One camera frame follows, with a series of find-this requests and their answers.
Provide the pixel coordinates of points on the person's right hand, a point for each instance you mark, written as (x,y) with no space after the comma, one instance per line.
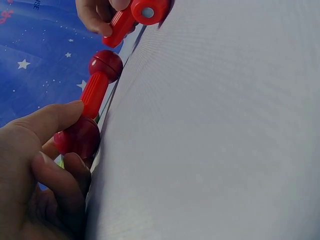
(96,15)

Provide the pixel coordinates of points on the person's left hand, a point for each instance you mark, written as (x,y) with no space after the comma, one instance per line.
(17,175)

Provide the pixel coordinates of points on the person's left fingers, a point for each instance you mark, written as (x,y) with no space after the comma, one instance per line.
(62,180)

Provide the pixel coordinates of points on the person's left thumb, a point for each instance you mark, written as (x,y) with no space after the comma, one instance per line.
(60,113)

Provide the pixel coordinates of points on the person's right fingers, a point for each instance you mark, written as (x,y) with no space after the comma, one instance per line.
(100,21)

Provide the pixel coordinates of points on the red ribbed stick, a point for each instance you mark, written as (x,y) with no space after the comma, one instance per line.
(120,28)
(96,93)

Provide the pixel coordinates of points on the dark red ball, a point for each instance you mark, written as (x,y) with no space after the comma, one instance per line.
(107,63)
(80,136)

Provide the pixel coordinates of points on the red stick with magnet end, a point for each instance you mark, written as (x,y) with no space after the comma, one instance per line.
(150,11)

